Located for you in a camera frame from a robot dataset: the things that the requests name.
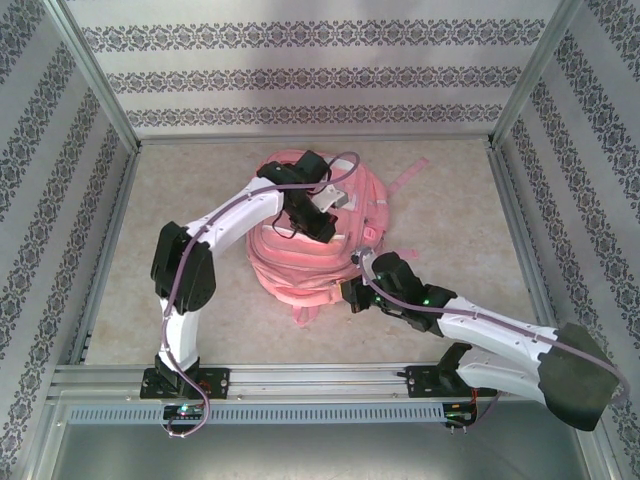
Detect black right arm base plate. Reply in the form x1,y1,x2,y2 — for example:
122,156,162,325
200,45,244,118
405,364,499,400

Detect grey metal sheet panel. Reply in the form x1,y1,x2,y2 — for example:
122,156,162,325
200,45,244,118
47,422,601,480

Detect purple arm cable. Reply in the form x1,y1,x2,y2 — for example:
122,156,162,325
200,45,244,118
357,254,632,431
162,151,361,401

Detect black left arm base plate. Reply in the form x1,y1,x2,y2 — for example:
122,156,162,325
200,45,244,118
139,366,232,401

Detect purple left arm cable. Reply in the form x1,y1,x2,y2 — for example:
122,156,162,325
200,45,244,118
162,151,361,401

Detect aluminium mounting rail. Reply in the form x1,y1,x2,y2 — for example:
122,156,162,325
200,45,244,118
47,363,586,402

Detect aluminium frame side bar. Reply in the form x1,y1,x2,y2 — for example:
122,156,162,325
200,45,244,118
487,139,571,361
69,142,144,366

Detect aluminium frame post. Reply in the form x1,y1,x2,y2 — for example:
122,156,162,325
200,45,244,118
487,0,589,149
47,0,142,151

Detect grey slotted cable duct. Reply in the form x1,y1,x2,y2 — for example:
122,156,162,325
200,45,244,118
67,402,446,426

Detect aluminium frame cross bar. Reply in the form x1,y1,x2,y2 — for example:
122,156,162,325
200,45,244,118
137,133,494,147

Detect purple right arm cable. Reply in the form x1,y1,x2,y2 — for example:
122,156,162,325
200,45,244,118
357,254,632,431

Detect pink student backpack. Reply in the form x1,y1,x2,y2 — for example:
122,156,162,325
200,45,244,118
245,149,431,329

